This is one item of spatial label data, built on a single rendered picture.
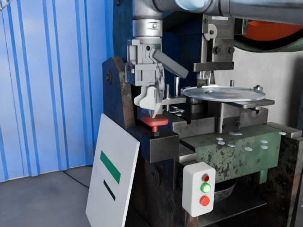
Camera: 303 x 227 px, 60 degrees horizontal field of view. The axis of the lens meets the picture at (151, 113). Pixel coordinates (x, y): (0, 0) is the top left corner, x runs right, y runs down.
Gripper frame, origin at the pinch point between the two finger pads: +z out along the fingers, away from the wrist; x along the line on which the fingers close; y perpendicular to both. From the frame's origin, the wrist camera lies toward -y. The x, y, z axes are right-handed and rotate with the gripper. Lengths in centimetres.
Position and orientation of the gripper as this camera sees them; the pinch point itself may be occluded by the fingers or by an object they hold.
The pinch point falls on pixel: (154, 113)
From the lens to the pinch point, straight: 73.0
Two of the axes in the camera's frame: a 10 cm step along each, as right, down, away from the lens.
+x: 4.4, 2.3, -8.7
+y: -9.0, 1.1, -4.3
